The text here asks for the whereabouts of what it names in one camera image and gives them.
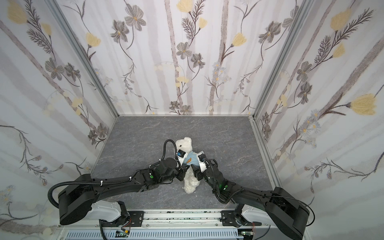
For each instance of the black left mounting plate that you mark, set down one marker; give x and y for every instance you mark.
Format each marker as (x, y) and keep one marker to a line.
(128, 219)

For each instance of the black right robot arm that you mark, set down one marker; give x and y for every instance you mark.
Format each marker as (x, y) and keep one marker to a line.
(289, 214)

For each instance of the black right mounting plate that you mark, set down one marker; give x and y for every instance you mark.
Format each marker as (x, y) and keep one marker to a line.
(232, 218)

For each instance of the black mounting plate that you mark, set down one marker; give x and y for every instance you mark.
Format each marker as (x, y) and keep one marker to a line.
(128, 219)
(232, 218)

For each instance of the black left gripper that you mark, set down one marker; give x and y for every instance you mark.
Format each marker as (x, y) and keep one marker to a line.
(182, 172)

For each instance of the white plush teddy bear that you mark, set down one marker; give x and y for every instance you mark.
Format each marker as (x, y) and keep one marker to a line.
(190, 181)

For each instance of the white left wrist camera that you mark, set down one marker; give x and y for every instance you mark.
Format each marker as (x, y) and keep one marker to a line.
(181, 156)

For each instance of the aluminium corner post right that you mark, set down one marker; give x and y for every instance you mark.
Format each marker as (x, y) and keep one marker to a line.
(283, 55)

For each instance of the light blue fleece hoodie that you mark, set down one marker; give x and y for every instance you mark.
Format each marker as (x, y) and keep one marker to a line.
(192, 158)

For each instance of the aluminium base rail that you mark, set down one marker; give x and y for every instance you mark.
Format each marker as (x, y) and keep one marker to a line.
(186, 218)

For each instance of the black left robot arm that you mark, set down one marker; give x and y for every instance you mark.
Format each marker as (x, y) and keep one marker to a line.
(74, 199)

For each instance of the white slotted cable duct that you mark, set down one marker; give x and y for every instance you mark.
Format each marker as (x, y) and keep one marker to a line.
(172, 234)

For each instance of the aluminium corner post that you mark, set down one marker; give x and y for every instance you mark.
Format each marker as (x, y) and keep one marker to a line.
(80, 52)
(283, 55)

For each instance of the aluminium corner post left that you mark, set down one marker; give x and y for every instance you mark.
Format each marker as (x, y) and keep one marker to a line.
(80, 52)

